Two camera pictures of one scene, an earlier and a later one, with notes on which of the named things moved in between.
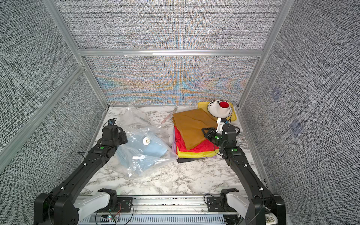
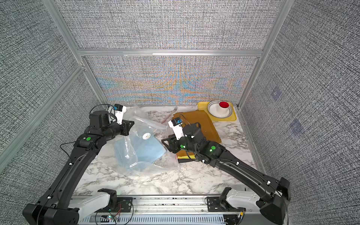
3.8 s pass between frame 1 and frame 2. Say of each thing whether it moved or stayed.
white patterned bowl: stayed
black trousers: stayed
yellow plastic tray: stayed
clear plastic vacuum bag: moved
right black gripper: moved
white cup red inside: stayed
